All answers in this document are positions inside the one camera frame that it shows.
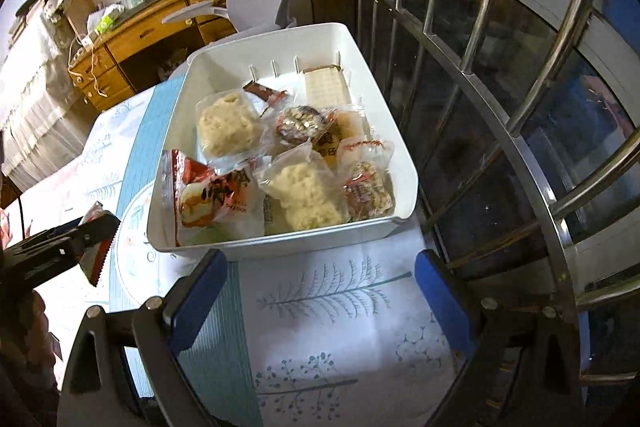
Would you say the yellow egg yolk snack packet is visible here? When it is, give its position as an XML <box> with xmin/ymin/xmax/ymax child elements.
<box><xmin>312</xmin><ymin>109</ymin><xmax>373</xmax><ymax>170</ymax></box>

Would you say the red and white snack packet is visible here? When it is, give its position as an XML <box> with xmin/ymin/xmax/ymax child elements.
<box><xmin>162</xmin><ymin>149</ymin><xmax>266</xmax><ymax>248</ymax></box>

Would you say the small brown snack packet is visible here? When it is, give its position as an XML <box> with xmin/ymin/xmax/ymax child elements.
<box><xmin>243</xmin><ymin>80</ymin><xmax>291</xmax><ymax>108</ymax></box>

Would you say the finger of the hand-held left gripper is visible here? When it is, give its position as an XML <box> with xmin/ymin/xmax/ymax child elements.
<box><xmin>20</xmin><ymin>216</ymin><xmax>86</xmax><ymax>242</ymax></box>
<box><xmin>47</xmin><ymin>211</ymin><xmax>122</xmax><ymax>264</ymax></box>

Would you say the white plastic bin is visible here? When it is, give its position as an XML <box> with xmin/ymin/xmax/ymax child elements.
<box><xmin>146</xmin><ymin>23</ymin><xmax>420</xmax><ymax>253</ymax></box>

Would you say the trash bin with bag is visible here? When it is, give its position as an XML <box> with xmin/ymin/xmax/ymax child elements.
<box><xmin>157</xmin><ymin>49</ymin><xmax>188</xmax><ymax>80</ymax></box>

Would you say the green tissue pack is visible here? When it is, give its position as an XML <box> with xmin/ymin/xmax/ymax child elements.
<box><xmin>87</xmin><ymin>4</ymin><xmax>126</xmax><ymax>35</ymax></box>

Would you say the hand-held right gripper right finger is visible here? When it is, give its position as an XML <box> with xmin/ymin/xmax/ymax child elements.
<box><xmin>414</xmin><ymin>249</ymin><xmax>586</xmax><ymax>427</ymax></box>

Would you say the long sponge cake packet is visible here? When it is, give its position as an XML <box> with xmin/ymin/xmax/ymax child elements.
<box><xmin>302</xmin><ymin>64</ymin><xmax>353</xmax><ymax>108</ymax></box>

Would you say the white cable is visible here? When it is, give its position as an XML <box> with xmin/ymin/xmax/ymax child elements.
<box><xmin>67</xmin><ymin>34</ymin><xmax>108</xmax><ymax>98</ymax></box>

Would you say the nut cluster packet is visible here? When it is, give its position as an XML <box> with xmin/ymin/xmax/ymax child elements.
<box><xmin>340</xmin><ymin>139</ymin><xmax>396</xmax><ymax>220</ymax></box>
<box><xmin>274</xmin><ymin>104</ymin><xmax>338</xmax><ymax>148</ymax></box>

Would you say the floral fabric bag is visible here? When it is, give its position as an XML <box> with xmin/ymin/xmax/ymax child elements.
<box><xmin>42</xmin><ymin>0</ymin><xmax>68</xmax><ymax>25</ymax></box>

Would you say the dark red snack packet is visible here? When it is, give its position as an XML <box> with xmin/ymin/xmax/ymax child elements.
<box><xmin>77</xmin><ymin>202</ymin><xmax>118</xmax><ymax>288</ymax></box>

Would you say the metal window grille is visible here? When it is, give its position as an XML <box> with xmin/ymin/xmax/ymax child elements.
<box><xmin>345</xmin><ymin>0</ymin><xmax>640</xmax><ymax>388</ymax></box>

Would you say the tree print tablecloth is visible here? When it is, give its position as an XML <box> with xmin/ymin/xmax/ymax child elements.
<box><xmin>20</xmin><ymin>79</ymin><xmax>476</xmax><ymax>427</ymax></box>

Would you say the wooden desk with drawers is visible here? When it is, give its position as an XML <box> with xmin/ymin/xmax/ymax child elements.
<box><xmin>67</xmin><ymin>0</ymin><xmax>238</xmax><ymax>112</ymax></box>

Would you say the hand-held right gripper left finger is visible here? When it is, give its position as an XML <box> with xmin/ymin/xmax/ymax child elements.
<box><xmin>57</xmin><ymin>249</ymin><xmax>230</xmax><ymax>427</ymax></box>

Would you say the beige rice crisp packet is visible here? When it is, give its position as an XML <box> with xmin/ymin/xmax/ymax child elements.
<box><xmin>255</xmin><ymin>144</ymin><xmax>348</xmax><ymax>232</ymax></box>
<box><xmin>196</xmin><ymin>89</ymin><xmax>266</xmax><ymax>158</ymax></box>

